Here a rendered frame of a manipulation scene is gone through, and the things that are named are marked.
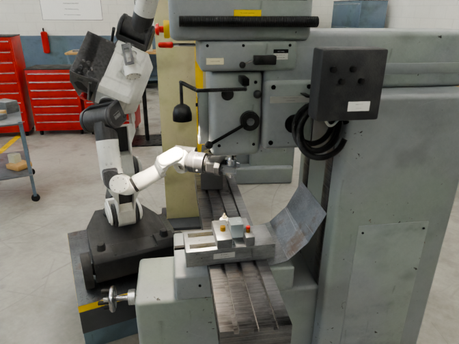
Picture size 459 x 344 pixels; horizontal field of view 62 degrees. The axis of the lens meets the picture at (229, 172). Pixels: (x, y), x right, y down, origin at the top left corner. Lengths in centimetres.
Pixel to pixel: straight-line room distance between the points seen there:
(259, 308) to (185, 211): 235
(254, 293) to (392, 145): 72
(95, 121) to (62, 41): 916
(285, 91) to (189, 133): 199
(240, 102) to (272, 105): 11
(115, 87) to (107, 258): 96
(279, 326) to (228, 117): 72
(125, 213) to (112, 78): 91
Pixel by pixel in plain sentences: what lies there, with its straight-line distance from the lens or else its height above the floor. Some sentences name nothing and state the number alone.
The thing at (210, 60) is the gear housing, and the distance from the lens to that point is 134.
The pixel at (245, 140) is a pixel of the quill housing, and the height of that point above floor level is 137.
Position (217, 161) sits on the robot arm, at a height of 126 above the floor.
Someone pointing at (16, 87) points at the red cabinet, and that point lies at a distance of 651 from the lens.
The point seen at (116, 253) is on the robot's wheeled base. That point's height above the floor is 59.
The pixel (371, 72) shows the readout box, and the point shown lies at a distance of 123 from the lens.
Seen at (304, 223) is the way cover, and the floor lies 98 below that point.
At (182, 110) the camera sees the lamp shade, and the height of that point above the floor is 148.
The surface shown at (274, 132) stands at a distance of 143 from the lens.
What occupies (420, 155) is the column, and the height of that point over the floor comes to 133.
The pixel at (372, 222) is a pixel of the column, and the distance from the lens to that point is 162.
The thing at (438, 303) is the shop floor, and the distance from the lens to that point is 310.
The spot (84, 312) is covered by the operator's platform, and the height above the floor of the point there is 35.
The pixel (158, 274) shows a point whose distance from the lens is 184.
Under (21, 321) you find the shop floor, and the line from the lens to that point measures 292.
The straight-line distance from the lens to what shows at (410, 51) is 159.
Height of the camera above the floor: 183
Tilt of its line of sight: 23 degrees down
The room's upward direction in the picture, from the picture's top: straight up
